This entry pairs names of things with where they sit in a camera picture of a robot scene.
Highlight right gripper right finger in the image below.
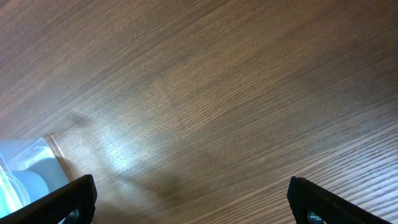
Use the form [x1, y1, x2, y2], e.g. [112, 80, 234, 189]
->
[287, 177, 390, 224]

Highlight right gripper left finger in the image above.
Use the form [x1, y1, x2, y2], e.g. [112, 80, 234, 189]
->
[1, 174, 97, 224]

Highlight clear plastic container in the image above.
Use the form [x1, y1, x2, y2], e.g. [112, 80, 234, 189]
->
[1, 135, 74, 218]

